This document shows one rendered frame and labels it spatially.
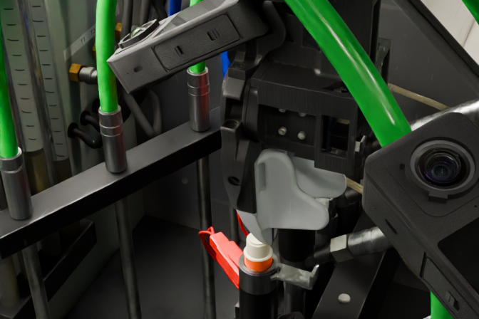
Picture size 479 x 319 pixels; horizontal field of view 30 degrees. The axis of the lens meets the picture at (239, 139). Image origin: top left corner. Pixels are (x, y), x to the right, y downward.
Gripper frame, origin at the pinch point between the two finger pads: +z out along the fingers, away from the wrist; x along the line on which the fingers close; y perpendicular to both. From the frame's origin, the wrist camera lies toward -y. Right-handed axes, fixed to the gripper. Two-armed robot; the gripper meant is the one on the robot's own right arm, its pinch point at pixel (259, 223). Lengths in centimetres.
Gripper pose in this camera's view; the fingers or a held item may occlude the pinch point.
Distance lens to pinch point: 60.7
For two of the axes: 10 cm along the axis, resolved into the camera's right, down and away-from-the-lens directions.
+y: 9.2, 2.1, -3.3
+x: 3.9, -5.4, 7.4
